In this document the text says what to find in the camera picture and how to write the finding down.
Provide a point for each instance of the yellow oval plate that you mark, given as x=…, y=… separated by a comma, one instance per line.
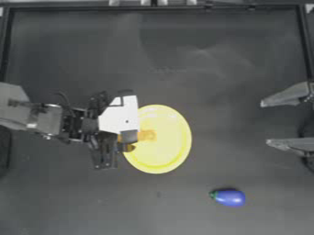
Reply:
x=171, y=140

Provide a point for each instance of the black table frame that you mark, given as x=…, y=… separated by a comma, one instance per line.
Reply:
x=155, y=6

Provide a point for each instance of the purple toy eggplant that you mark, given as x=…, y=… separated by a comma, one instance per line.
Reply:
x=230, y=198

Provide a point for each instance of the brown toy chicken wing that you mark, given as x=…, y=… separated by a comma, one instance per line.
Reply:
x=147, y=135

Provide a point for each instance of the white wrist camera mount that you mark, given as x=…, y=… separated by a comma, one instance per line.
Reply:
x=118, y=117

